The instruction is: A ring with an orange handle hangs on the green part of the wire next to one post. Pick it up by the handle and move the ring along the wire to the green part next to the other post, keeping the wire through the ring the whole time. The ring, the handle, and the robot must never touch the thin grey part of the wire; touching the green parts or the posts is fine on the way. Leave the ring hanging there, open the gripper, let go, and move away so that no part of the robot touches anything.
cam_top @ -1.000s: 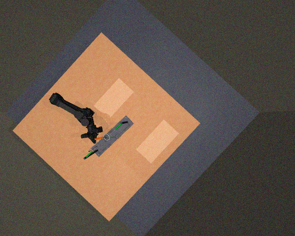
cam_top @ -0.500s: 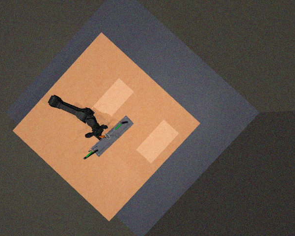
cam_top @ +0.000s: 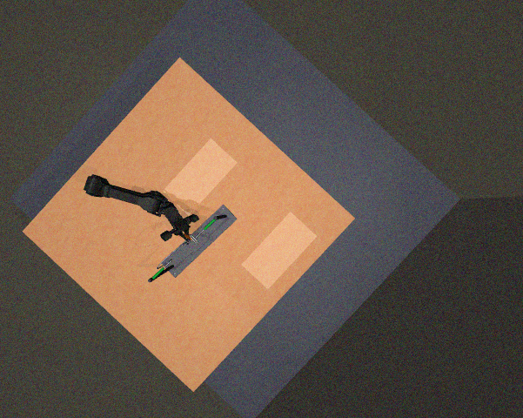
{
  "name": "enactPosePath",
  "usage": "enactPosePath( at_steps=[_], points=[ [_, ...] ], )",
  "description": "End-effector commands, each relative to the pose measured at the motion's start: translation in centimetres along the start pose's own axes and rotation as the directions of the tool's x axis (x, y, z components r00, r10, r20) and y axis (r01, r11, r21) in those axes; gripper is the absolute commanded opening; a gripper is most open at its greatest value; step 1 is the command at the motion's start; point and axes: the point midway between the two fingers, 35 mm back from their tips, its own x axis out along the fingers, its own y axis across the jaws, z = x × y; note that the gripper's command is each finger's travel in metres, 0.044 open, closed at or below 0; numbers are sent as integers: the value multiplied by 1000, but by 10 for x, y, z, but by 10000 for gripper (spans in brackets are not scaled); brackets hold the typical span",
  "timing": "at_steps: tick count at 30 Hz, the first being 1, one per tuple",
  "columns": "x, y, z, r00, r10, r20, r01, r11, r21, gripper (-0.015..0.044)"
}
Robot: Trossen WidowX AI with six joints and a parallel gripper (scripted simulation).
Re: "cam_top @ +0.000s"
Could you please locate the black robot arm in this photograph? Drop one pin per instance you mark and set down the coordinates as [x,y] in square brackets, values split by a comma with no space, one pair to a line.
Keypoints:
[152,201]

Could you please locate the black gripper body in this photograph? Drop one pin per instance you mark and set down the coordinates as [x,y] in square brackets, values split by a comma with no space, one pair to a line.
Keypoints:
[168,234]

